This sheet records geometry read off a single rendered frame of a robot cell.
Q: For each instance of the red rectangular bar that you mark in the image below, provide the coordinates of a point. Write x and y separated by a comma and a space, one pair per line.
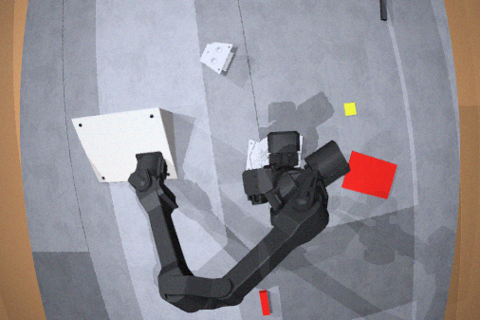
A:
264, 301

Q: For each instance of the red flat rectangular plate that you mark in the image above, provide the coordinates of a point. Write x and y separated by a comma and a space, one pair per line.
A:
369, 175

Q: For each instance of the dark grey narrow bar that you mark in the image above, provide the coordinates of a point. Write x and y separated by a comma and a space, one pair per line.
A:
383, 10

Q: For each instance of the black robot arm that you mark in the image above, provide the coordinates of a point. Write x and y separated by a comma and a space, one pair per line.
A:
304, 215

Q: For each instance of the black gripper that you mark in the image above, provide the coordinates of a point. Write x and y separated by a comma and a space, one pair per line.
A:
283, 148

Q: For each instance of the yellow flat square plate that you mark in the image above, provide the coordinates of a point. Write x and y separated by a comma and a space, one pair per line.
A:
350, 109

